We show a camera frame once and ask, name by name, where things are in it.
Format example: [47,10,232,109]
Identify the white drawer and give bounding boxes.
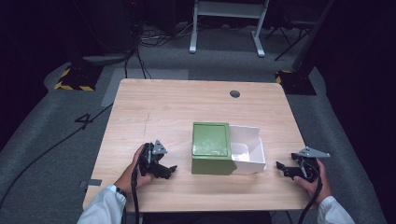
[229,124,267,175]

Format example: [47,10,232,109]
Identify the bundle of floor cables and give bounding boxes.
[136,21,195,49]

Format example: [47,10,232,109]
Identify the person's left hand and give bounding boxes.
[114,144,154,195]

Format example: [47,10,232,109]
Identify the green box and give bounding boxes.
[191,121,238,176]

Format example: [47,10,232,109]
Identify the black yellow striped stand base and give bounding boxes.
[53,63,104,92]
[275,69,318,96]

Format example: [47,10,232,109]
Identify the person's right hand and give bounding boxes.
[293,158,332,206]

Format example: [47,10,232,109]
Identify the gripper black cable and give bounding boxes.
[298,176,323,224]
[130,166,142,224]

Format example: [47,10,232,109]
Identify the white desk frame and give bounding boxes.
[189,0,271,58]

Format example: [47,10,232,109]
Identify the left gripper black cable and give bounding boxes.
[130,166,142,224]

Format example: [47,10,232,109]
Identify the long black floor cable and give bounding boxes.
[0,102,115,213]

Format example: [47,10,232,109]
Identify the black wristband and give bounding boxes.
[115,185,128,199]

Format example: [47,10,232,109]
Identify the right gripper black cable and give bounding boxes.
[298,176,323,224]

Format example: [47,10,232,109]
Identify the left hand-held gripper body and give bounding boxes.
[138,139,168,177]

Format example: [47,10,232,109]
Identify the black folding stand legs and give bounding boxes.
[265,18,316,62]

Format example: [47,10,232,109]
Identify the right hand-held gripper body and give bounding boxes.
[290,146,332,183]

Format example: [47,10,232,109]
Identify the grey metal pole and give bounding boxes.
[291,0,336,73]

